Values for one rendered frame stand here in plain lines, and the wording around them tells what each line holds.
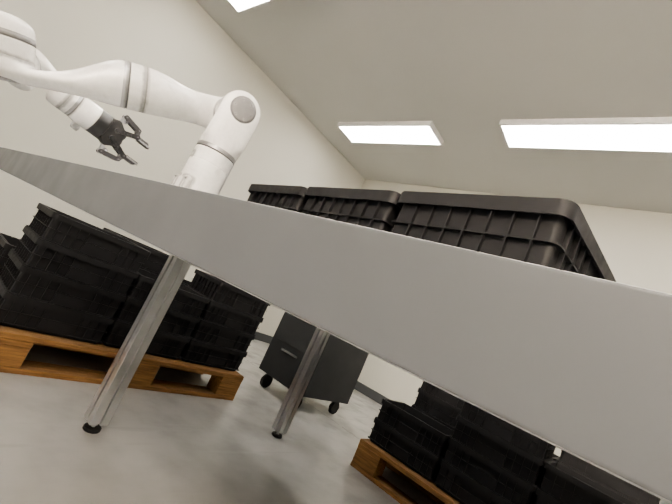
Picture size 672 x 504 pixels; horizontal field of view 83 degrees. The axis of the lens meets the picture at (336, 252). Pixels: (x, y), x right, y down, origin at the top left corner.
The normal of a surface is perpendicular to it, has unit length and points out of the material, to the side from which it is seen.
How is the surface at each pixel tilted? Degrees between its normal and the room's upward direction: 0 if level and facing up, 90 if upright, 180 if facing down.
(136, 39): 90
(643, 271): 90
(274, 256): 90
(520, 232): 90
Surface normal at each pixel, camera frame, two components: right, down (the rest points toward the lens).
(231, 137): 0.56, 0.11
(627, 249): -0.55, -0.38
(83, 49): 0.72, 0.22
